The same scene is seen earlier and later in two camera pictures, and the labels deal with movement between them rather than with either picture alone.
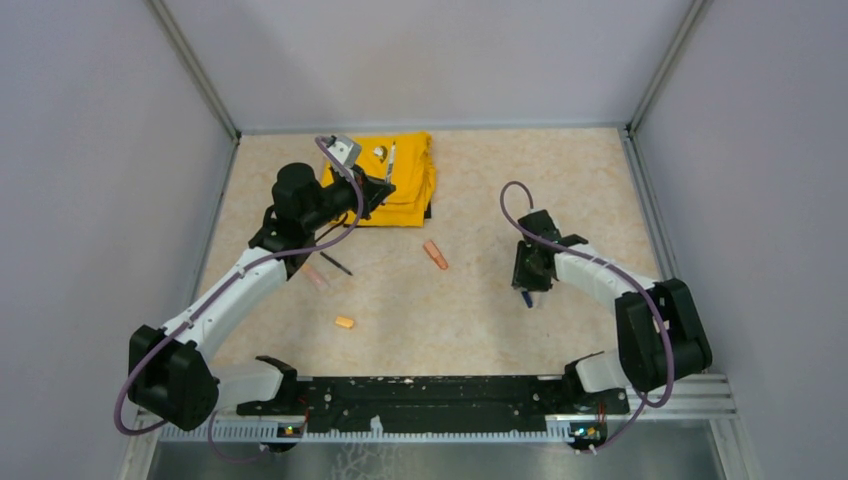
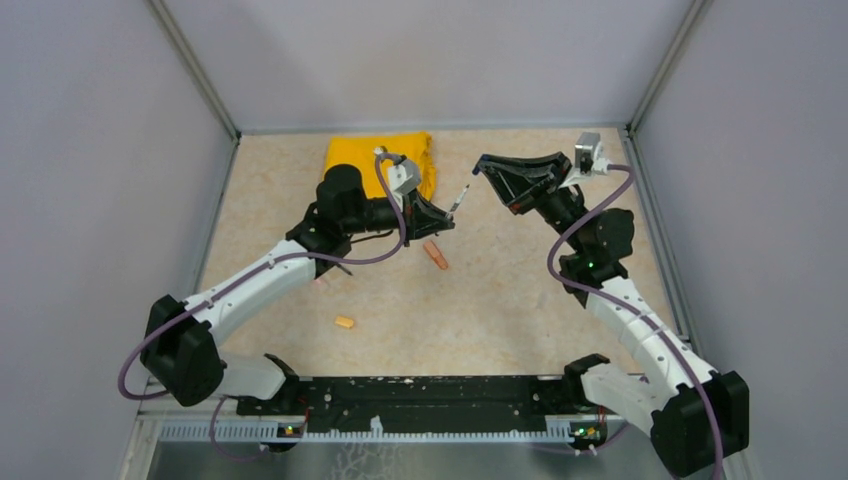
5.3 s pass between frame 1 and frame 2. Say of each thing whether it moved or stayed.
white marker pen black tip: moved
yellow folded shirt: stayed
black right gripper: moved
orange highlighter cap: stayed
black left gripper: moved
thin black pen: stayed
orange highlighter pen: stayed
